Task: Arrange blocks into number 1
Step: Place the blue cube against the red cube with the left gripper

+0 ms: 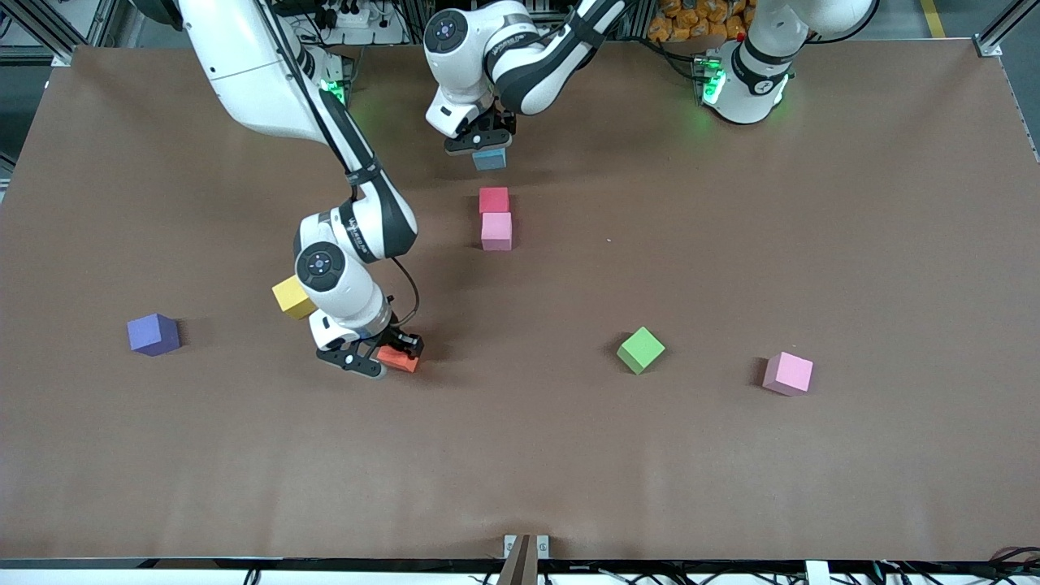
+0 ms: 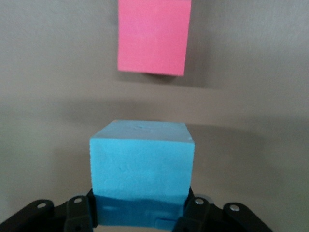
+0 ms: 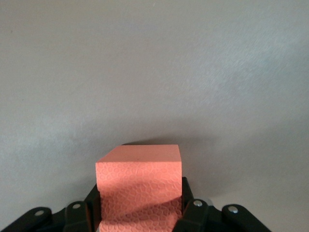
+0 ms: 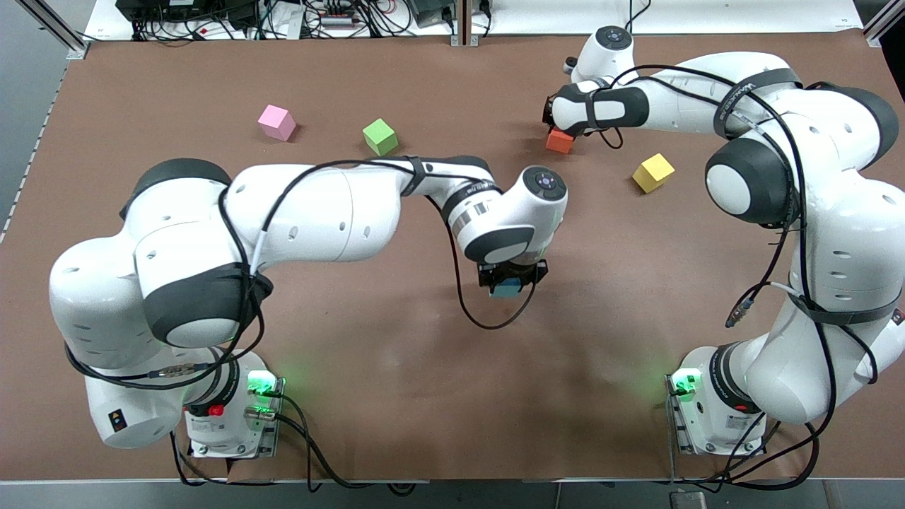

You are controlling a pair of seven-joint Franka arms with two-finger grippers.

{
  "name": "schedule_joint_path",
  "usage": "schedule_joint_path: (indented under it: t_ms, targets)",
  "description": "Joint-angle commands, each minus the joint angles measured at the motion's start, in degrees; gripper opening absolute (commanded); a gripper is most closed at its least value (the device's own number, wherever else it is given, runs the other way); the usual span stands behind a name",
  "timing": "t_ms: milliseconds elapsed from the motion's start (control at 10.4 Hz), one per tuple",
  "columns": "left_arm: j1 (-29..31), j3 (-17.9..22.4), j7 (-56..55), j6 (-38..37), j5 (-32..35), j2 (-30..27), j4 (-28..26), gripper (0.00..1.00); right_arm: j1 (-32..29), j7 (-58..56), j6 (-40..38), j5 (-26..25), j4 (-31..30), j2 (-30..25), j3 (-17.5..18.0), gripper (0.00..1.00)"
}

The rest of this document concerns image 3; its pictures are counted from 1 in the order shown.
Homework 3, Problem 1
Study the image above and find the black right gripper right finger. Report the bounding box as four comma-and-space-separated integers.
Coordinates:
173, 177, 271, 232

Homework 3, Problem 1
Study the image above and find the orange foam cube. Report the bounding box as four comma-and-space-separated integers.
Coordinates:
95, 144, 183, 232

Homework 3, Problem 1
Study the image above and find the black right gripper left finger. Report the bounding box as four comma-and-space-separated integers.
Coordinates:
0, 185, 101, 232

